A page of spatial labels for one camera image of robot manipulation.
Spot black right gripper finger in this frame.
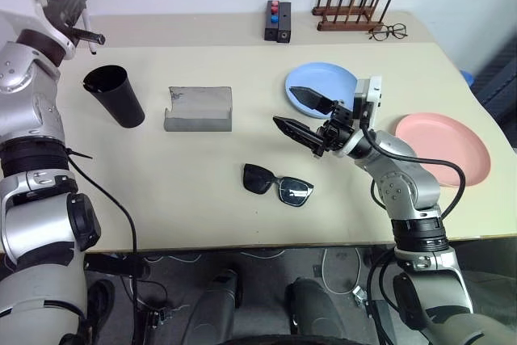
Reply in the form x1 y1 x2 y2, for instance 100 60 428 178
289 86 334 116
272 116 325 157

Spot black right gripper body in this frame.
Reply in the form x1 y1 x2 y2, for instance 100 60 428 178
313 101 357 157

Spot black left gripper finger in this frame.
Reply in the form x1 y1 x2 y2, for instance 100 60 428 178
69 27 107 46

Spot white marker with black tip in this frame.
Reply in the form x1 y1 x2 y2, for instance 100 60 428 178
82 8 99 56

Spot black plastic cup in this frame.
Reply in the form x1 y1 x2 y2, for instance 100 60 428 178
82 64 146 130

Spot grey glasses case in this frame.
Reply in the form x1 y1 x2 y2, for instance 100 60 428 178
163 85 234 133

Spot light blue plate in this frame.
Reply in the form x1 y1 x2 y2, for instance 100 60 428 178
284 61 359 120

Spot black sunglasses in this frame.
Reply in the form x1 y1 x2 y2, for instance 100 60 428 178
242 162 317 208

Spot black box with round hole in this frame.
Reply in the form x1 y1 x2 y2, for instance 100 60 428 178
275 2 293 44

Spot black marker holder box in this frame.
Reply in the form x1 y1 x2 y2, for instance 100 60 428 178
263 0 282 42

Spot brown wooden peg rack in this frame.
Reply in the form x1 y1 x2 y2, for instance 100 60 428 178
311 0 394 32

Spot thin dark-framed eyeglasses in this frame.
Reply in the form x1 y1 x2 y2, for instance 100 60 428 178
368 23 410 43

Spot pink plate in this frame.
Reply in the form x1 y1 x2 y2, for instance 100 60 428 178
393 111 492 189

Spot dark grey rounded shape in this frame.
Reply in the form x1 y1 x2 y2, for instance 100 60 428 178
184 267 244 345
285 277 347 345

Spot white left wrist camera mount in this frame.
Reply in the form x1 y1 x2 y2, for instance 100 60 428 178
0 0 78 60

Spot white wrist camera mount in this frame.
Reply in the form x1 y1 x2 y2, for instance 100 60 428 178
352 75 383 133
0 0 78 60

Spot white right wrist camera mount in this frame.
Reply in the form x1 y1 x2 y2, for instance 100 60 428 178
352 75 383 133

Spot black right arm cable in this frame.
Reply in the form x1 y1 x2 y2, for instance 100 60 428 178
359 118 467 221

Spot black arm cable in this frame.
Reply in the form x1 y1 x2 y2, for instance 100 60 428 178
359 118 467 221
64 147 141 322

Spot white floor cable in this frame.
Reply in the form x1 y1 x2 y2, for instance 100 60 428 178
313 246 364 296

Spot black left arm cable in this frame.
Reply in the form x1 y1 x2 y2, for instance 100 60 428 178
64 147 141 322

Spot black corrugated hose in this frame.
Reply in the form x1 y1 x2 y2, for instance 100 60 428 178
471 37 517 124

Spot black bracket under table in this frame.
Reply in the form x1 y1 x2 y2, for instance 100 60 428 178
83 253 151 280

